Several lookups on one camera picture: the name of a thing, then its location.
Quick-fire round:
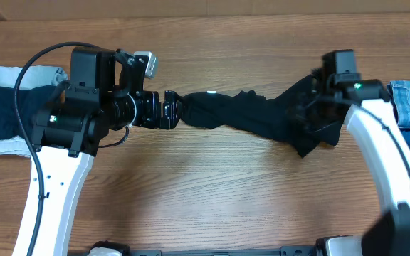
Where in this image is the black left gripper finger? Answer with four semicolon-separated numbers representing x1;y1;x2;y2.
162;90;184;116
159;114;181;129

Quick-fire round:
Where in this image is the black polo shirt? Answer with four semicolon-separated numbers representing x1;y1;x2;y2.
181;75;342;157

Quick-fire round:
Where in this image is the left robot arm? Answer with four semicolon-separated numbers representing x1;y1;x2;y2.
14;43;179;255

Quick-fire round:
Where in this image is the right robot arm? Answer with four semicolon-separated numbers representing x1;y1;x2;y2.
317;50;410;255

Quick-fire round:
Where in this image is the folded light grey garment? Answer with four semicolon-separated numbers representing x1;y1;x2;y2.
0;65;70;157

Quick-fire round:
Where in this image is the folded navy garment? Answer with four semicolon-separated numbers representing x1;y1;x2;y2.
0;85;61;140

